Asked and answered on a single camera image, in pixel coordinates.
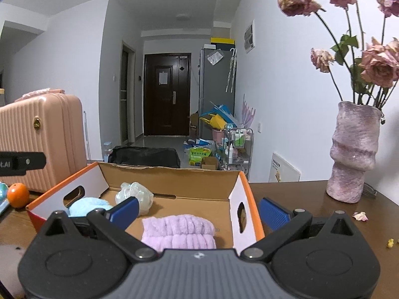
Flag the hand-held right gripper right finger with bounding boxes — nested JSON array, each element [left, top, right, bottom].
[[239, 197, 359, 261]]

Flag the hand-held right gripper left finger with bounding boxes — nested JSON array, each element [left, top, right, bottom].
[[37, 197, 158, 261]]

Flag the clear mesh bath ball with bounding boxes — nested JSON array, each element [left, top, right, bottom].
[[115, 181, 154, 215]]

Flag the blue plush toy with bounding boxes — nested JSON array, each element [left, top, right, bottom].
[[67, 197, 116, 218]]

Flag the orange cardboard box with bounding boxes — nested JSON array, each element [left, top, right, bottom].
[[25, 161, 265, 251]]

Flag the lavender fluffy headband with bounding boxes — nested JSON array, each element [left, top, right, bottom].
[[141, 214, 217, 253]]

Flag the orange fruit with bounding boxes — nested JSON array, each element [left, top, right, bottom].
[[7, 183, 30, 209]]

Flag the blue tissue pack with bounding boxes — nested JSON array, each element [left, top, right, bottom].
[[0, 181, 14, 217]]

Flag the pink ribbed suitcase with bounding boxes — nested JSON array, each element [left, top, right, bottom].
[[0, 93, 88, 194]]

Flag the white flat panel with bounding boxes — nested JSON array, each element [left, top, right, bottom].
[[269, 152, 301, 183]]

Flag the black duffel bag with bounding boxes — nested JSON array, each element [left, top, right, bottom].
[[107, 146, 181, 169]]

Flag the white rod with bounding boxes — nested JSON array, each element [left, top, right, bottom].
[[84, 110, 91, 162]]

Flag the white trolley cart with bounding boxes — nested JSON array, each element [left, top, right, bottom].
[[223, 124, 254, 175]]

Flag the pink cloth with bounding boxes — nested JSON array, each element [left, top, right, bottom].
[[14, 88, 66, 102]]

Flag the small open cardboard box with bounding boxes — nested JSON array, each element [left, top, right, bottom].
[[200, 156, 219, 170]]

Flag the green yellow packet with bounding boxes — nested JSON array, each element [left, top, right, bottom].
[[189, 147, 212, 166]]

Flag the pink textured vase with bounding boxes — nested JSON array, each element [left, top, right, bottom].
[[326, 100, 382, 204]]

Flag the lavender coral ornament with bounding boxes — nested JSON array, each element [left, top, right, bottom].
[[241, 93, 257, 128]]

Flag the blue plastic rack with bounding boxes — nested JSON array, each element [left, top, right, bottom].
[[199, 103, 239, 128]]

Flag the brown cardboard box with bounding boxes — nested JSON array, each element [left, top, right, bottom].
[[189, 112, 200, 138]]

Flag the dark brown door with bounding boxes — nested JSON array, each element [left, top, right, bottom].
[[143, 53, 192, 137]]

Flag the grey refrigerator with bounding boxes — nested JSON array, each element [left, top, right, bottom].
[[199, 47, 236, 138]]

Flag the white folded umbrella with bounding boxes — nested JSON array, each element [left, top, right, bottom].
[[226, 50, 233, 93], [231, 49, 238, 93]]

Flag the clear plastic bag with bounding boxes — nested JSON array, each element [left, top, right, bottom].
[[207, 51, 224, 66]]

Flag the white electrical panel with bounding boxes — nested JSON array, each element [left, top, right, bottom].
[[244, 19, 256, 53]]

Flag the dried pink roses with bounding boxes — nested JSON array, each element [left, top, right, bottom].
[[277, 0, 399, 109]]

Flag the side door frame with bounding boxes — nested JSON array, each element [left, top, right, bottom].
[[120, 41, 137, 146]]

